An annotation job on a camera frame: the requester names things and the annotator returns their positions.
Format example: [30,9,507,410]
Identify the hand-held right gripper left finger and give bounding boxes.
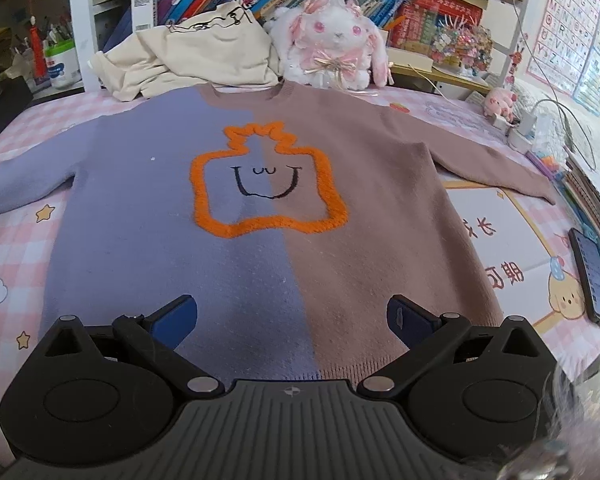
[39,295,226,395]

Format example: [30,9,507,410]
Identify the white plush bunny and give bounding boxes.
[269,0,393,92]

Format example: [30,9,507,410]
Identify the stack of notebooks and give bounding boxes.
[527,150,600,261]

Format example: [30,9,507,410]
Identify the white barcode box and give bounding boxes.
[131,0,158,33]

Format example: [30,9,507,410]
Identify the red tassel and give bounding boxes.
[27,15,48,81]

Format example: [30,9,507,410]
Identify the purple and brown sweater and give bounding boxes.
[0,81,558,383]

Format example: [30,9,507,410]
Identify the white jar with green lid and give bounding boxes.
[43,40,83,91]

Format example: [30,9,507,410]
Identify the cream garment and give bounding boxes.
[88,2,281,101]

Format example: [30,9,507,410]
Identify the pink checked bed sheet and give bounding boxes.
[0,82,600,411]

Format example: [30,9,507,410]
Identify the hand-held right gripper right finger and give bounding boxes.
[356,295,556,395]

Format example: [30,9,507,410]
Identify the bunch of pens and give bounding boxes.
[12,12,76,53]

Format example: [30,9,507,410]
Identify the white power strip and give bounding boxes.
[490,110,538,153]

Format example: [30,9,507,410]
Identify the white bookshelf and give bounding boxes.
[0,0,536,96]

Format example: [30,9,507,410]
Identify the small pink plush toy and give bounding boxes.
[482,87,518,122]

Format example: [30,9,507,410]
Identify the alphabet wall poster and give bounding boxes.
[525,0,600,96]

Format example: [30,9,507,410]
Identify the colourful ornament bunch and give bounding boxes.
[432,17,495,78]

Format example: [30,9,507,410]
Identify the black smartphone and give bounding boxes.
[567,227,600,331]

